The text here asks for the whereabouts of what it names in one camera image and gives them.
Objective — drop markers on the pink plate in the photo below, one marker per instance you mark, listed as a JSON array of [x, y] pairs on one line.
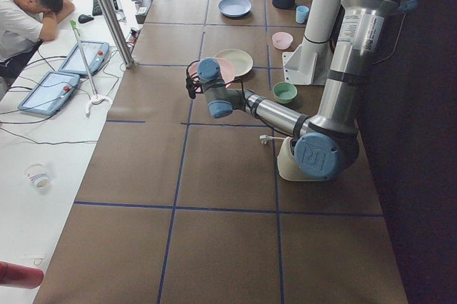
[[227, 69]]

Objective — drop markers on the blue plate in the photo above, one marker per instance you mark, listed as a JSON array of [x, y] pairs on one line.
[[234, 8]]

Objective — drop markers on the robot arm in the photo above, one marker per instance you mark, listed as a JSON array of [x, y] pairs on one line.
[[339, 45]]

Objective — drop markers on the cream toaster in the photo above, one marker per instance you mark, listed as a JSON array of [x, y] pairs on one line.
[[288, 169]]

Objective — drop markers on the green bowl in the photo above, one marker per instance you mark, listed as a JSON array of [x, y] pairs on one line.
[[284, 92]]

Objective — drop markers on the cream plate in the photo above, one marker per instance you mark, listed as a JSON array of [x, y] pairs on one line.
[[241, 61]]

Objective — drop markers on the white mounting column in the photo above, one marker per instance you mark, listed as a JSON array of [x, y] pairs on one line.
[[310, 62]]

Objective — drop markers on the pink bowl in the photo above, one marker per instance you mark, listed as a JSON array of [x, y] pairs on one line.
[[282, 40]]

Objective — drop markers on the white grabber stick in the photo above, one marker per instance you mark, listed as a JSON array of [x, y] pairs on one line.
[[95, 98]]

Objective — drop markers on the light blue cup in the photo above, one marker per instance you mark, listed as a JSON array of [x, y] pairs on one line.
[[302, 13]]

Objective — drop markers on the far teach pendant tablet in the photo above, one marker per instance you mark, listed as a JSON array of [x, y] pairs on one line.
[[95, 55]]

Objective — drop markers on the teach pendant tablet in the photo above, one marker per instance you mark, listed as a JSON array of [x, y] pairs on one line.
[[95, 55], [50, 93]]

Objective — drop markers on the black keyboard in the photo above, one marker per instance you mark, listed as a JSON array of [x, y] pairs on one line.
[[96, 8]]

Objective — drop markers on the near teach pendant tablet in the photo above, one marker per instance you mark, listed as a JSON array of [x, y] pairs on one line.
[[50, 93]]

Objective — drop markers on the black computer mouse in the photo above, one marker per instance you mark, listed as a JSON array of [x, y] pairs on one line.
[[84, 18]]

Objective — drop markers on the paper cup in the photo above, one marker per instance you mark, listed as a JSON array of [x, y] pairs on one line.
[[37, 175]]

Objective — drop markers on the person in white shirt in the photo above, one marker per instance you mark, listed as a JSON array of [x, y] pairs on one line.
[[25, 24]]

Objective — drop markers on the red cylinder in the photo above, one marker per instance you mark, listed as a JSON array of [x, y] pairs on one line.
[[19, 276]]

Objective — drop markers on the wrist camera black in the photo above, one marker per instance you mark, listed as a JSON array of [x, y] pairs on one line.
[[193, 84]]

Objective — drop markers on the aluminium frame post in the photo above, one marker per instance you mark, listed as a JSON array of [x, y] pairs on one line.
[[116, 33]]

